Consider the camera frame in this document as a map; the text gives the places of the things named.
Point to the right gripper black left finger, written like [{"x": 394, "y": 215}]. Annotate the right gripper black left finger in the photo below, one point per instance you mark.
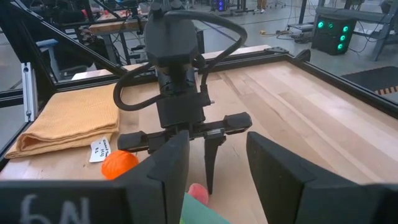
[{"x": 124, "y": 202}]

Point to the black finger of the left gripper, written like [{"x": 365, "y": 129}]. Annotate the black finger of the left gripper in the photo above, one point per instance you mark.
[{"x": 213, "y": 161}]

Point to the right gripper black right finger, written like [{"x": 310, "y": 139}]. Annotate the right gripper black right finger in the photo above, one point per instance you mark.
[{"x": 295, "y": 199}]

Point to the pink toy peach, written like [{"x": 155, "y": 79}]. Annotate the pink toy peach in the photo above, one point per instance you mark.
[{"x": 199, "y": 193}]

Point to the ribbed orange toy fruit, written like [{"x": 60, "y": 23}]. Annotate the ribbed orange toy fruit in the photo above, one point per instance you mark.
[{"x": 118, "y": 163}]

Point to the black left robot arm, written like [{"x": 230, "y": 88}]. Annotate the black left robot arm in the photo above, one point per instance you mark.
[{"x": 171, "y": 37}]

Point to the teal translucent tupperware container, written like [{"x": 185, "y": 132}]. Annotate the teal translucent tupperware container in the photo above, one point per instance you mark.
[{"x": 199, "y": 214}]

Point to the white handwritten paper label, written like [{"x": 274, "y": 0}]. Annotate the white handwritten paper label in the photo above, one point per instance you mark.
[{"x": 99, "y": 151}]

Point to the folded orange cloth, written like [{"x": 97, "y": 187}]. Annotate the folded orange cloth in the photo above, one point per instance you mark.
[{"x": 68, "y": 118}]

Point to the wooden background workbench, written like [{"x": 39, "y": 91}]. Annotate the wooden background workbench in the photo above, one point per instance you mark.
[{"x": 115, "y": 26}]

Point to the person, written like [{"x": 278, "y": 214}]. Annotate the person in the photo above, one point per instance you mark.
[{"x": 261, "y": 4}]

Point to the black hazard-striped floor mat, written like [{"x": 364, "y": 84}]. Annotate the black hazard-striped floor mat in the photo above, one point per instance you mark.
[{"x": 373, "y": 79}]

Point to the blue background chair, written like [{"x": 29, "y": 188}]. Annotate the blue background chair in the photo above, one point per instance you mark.
[{"x": 49, "y": 49}]

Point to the black computer with green lights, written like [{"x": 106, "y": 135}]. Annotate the black computer with green lights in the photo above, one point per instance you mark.
[{"x": 332, "y": 34}]

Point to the black metal table frame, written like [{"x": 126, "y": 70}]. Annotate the black metal table frame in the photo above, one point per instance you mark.
[{"x": 342, "y": 82}]

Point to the silver aluminium post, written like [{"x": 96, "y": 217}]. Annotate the silver aluminium post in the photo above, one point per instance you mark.
[{"x": 29, "y": 93}]

